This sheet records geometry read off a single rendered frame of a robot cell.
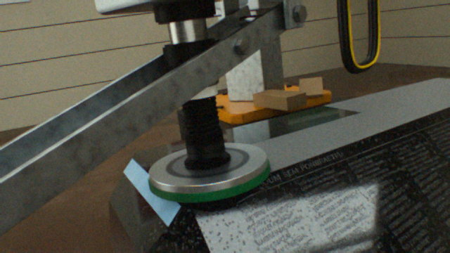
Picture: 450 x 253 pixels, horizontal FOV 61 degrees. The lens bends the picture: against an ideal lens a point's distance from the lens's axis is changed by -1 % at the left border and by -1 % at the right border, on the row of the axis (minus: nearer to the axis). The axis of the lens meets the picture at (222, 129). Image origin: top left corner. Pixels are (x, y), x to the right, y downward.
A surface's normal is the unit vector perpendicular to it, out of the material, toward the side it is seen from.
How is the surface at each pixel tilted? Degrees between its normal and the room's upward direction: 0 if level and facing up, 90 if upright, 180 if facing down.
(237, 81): 90
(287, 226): 45
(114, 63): 90
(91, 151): 90
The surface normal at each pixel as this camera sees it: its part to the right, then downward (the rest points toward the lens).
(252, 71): -0.56, 0.29
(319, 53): 0.33, 0.20
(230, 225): 0.26, -0.57
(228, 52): 0.73, 0.08
